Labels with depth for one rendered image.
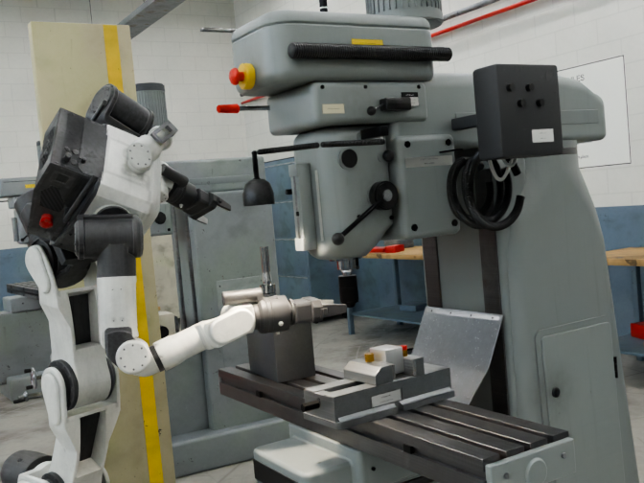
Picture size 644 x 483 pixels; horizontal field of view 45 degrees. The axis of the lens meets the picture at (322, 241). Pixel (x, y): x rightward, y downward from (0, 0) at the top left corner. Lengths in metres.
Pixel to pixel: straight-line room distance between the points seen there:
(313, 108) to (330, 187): 0.19
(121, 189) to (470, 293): 0.96
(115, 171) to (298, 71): 0.52
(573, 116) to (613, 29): 4.37
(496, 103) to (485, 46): 5.88
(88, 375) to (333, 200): 0.86
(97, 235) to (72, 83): 1.74
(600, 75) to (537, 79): 4.87
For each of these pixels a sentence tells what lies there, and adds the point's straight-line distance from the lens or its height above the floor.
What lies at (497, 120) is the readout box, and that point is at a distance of 1.80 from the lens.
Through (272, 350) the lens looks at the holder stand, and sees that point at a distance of 2.21.
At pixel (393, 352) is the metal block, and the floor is 1.09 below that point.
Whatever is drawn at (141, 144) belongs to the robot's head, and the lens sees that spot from 1.91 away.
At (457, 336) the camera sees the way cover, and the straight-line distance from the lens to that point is 2.18.
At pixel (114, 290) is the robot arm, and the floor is 1.29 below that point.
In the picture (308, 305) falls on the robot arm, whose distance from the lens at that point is 1.90.
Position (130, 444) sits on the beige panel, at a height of 0.47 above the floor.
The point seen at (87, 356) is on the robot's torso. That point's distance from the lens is 2.26.
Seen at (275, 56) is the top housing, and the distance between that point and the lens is 1.79.
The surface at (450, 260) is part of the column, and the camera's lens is 2.21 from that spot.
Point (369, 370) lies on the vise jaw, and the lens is 1.81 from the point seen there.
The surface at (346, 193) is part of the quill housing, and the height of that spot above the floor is 1.47.
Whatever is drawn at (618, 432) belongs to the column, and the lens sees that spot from 2.39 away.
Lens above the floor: 1.46
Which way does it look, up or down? 3 degrees down
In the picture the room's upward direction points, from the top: 5 degrees counter-clockwise
